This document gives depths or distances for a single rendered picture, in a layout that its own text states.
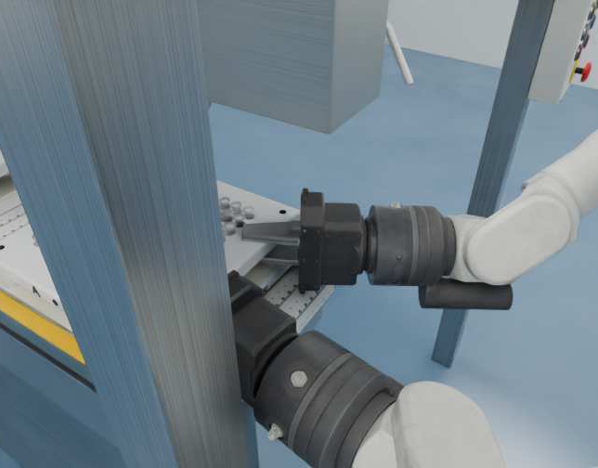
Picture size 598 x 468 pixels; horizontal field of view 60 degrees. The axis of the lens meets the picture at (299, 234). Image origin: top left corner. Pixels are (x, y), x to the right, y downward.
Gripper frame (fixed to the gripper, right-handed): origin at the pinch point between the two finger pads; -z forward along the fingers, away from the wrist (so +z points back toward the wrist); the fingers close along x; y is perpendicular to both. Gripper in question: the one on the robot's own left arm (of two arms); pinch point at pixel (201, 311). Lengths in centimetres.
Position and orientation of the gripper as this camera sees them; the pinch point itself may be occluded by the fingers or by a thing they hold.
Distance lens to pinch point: 49.3
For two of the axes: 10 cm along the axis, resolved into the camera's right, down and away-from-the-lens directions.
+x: -0.3, 7.8, 6.2
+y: 6.5, -4.6, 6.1
